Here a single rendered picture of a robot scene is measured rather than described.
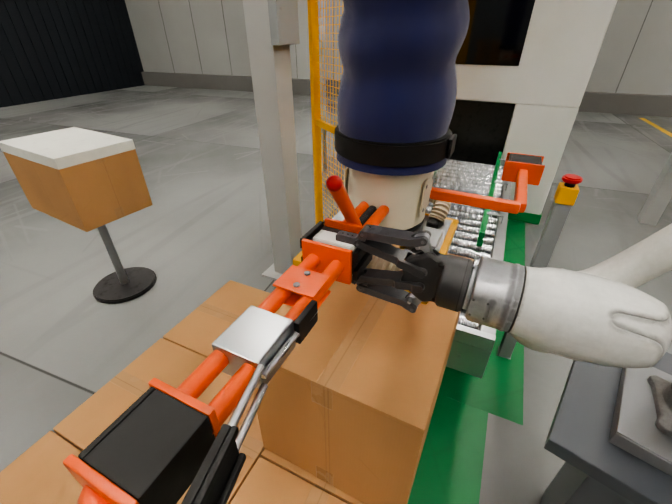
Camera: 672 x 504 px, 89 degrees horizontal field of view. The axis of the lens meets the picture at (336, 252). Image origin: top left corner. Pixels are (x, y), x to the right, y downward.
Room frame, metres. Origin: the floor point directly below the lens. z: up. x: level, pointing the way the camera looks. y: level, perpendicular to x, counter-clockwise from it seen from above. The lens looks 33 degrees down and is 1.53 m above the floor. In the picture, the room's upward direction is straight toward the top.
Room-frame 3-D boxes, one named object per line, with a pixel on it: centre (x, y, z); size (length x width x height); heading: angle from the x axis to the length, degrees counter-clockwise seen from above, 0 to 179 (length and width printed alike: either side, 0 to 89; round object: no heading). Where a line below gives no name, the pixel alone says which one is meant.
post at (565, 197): (1.32, -0.95, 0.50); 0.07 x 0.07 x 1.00; 65
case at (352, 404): (0.69, -0.11, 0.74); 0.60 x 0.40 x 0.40; 153
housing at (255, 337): (0.27, 0.09, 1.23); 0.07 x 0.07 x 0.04; 64
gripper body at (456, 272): (0.39, -0.14, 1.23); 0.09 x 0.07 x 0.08; 64
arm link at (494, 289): (0.36, -0.21, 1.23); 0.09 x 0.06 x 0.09; 154
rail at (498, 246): (1.93, -1.05, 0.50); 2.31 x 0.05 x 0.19; 155
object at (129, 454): (0.15, 0.15, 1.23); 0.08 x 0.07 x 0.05; 154
